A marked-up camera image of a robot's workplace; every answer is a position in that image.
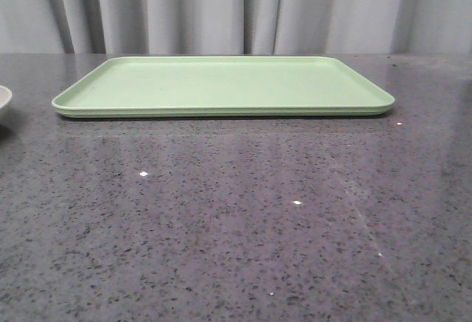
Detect cream speckled round plate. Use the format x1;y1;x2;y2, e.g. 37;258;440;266
0;85;13;125

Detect light green plastic tray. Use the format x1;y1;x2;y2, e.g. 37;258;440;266
52;56;395;118

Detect grey pleated curtain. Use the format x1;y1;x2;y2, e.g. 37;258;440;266
1;0;471;55

